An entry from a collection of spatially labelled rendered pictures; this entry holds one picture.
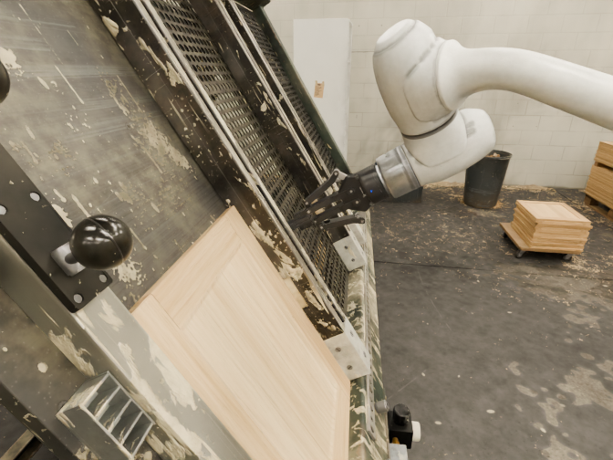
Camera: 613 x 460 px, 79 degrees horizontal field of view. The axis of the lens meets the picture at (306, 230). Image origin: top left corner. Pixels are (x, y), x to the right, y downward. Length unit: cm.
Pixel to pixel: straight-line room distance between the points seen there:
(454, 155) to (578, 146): 576
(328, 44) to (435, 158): 371
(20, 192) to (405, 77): 50
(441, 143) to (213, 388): 52
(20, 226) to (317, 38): 412
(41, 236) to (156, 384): 17
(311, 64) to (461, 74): 380
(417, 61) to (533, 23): 545
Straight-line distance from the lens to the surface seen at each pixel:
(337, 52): 434
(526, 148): 619
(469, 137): 72
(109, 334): 40
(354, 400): 89
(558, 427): 232
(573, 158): 646
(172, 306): 50
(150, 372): 42
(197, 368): 50
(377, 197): 74
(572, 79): 61
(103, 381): 41
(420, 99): 63
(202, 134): 73
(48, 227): 39
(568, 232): 385
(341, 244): 131
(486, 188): 497
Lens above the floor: 155
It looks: 23 degrees down
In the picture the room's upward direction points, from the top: straight up
